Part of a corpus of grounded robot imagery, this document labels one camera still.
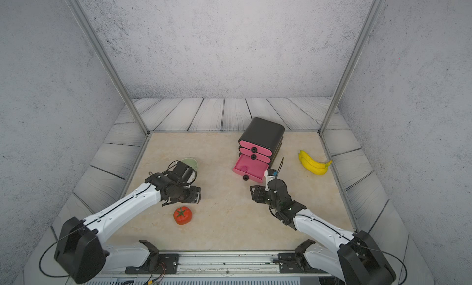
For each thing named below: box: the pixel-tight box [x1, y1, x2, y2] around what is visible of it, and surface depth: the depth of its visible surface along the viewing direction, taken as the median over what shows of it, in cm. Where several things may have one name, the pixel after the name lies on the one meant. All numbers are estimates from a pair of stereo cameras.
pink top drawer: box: [238, 140, 273, 157], surface depth 94 cm
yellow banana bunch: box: [298, 150, 334, 176], surface depth 101 cm
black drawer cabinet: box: [238, 116, 286, 167], surface depth 100 cm
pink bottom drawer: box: [232, 154, 270, 184], surface depth 101 cm
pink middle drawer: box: [239, 147, 272, 163], surface depth 96 cm
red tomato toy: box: [173, 206, 193, 225], surface depth 83 cm
